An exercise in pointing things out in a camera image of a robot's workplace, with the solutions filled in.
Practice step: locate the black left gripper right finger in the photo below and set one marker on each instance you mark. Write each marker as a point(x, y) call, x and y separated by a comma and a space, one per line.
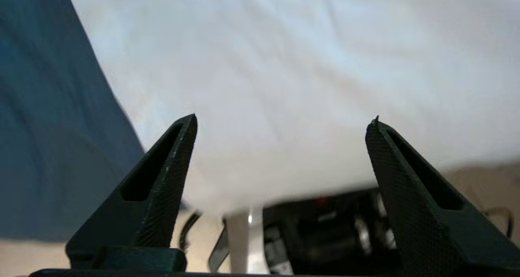
point(434, 228)

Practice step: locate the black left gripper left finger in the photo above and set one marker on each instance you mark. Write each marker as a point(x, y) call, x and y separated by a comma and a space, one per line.
point(142, 220)

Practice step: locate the white t-shirt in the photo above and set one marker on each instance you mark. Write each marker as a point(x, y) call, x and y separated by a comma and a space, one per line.
point(304, 86)

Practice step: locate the blue patterned bed sheet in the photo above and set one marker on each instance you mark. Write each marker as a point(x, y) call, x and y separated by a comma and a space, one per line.
point(53, 126)

